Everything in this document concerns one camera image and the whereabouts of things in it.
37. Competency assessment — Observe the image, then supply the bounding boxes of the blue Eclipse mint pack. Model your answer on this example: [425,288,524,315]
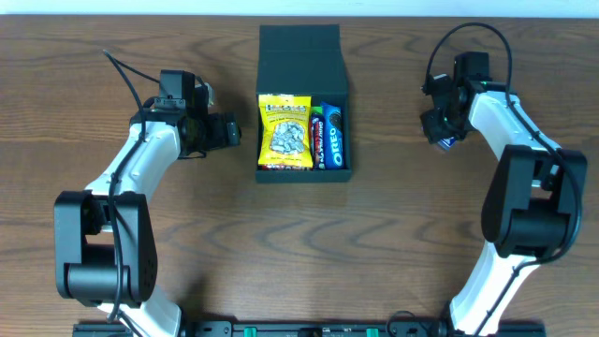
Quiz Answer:
[437,137,458,152]

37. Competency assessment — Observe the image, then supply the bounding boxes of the red Hacks candy bag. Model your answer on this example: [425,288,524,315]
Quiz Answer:
[258,164,312,171]

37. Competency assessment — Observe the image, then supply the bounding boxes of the yellow seed snack bag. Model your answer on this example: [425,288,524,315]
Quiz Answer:
[258,95,313,168]

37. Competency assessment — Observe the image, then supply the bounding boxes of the blue Oreo cookie pack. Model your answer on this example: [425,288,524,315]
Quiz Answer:
[321,102,344,169]

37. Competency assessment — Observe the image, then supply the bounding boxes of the purple Dairy Milk bar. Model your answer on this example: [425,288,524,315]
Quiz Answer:
[311,113,325,170]

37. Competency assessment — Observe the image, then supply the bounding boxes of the dark green box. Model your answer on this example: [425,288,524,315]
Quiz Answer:
[255,24,352,183]

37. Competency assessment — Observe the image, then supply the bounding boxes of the green Haribo worms bag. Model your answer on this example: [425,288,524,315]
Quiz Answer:
[311,106,323,115]

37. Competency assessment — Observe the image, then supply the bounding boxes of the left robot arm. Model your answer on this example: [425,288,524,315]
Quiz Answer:
[53,70,241,336]

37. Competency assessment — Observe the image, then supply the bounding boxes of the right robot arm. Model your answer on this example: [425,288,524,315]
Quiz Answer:
[420,51,588,336]

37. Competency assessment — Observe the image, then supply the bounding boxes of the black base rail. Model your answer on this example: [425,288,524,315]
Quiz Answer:
[71,319,547,337]

